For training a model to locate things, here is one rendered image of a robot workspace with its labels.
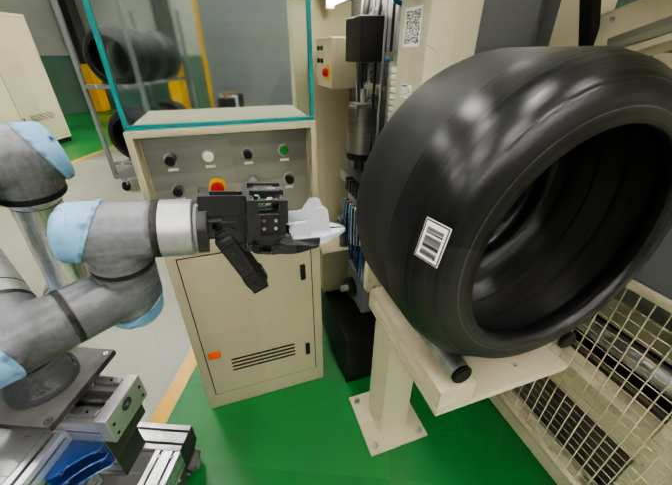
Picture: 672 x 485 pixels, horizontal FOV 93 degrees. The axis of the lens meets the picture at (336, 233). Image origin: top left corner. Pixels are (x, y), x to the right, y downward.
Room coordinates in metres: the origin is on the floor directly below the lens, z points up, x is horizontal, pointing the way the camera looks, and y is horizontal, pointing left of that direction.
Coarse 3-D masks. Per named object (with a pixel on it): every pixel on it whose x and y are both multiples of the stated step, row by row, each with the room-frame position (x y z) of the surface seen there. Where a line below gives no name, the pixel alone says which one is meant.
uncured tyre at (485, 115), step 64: (512, 64) 0.51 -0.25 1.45; (576, 64) 0.45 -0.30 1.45; (640, 64) 0.47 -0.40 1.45; (384, 128) 0.60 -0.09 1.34; (448, 128) 0.45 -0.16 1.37; (512, 128) 0.41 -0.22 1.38; (576, 128) 0.41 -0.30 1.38; (640, 128) 0.61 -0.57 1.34; (384, 192) 0.49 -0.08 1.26; (448, 192) 0.39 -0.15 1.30; (512, 192) 0.38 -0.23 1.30; (576, 192) 0.72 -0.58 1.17; (640, 192) 0.60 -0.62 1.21; (384, 256) 0.45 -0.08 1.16; (448, 256) 0.37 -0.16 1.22; (512, 256) 0.72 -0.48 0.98; (576, 256) 0.63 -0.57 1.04; (640, 256) 0.50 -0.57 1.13; (448, 320) 0.37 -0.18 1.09; (512, 320) 0.55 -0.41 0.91; (576, 320) 0.46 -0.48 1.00
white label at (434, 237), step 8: (424, 224) 0.39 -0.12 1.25; (432, 224) 0.38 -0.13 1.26; (440, 224) 0.37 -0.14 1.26; (424, 232) 0.38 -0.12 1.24; (432, 232) 0.38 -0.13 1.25; (440, 232) 0.37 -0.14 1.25; (448, 232) 0.36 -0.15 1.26; (424, 240) 0.38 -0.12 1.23; (432, 240) 0.37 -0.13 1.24; (440, 240) 0.36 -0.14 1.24; (416, 248) 0.39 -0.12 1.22; (424, 248) 0.38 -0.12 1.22; (432, 248) 0.37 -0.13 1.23; (440, 248) 0.36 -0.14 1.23; (424, 256) 0.37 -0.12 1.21; (432, 256) 0.36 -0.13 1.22; (440, 256) 0.36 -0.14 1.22; (432, 264) 0.36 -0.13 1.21
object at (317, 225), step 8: (320, 208) 0.41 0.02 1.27; (312, 216) 0.41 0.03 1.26; (320, 216) 0.41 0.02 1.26; (328, 216) 0.42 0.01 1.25; (296, 224) 0.40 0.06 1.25; (304, 224) 0.40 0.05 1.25; (312, 224) 0.41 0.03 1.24; (320, 224) 0.41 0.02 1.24; (328, 224) 0.42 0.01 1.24; (296, 232) 0.40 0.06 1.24; (304, 232) 0.40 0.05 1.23; (312, 232) 0.41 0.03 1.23; (320, 232) 0.41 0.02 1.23; (328, 232) 0.41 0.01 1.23; (336, 232) 0.42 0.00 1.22; (320, 240) 0.40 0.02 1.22; (328, 240) 0.41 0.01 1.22
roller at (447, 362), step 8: (432, 344) 0.48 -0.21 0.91; (432, 352) 0.47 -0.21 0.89; (440, 352) 0.46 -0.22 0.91; (448, 352) 0.45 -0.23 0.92; (440, 360) 0.45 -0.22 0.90; (448, 360) 0.44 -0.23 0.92; (456, 360) 0.43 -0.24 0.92; (464, 360) 0.44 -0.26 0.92; (448, 368) 0.42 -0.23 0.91; (456, 368) 0.42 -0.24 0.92; (464, 368) 0.41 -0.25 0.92; (456, 376) 0.41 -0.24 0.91; (464, 376) 0.41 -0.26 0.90
